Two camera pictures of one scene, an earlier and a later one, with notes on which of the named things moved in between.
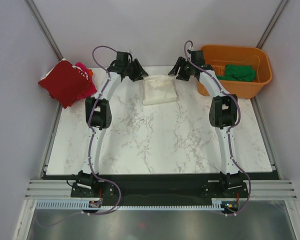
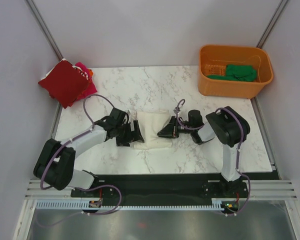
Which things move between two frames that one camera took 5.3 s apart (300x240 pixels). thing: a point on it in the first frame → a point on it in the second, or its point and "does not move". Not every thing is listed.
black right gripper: [180, 63] → [171, 130]
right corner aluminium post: [277, 14] does not move
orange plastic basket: [218, 56] does not move
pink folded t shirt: [91, 88] does not move
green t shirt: [240, 73] does not move
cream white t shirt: [159, 89] → [149, 123]
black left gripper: [139, 72] → [135, 134]
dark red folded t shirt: [66, 84] does not move
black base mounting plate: [159, 189] does not move
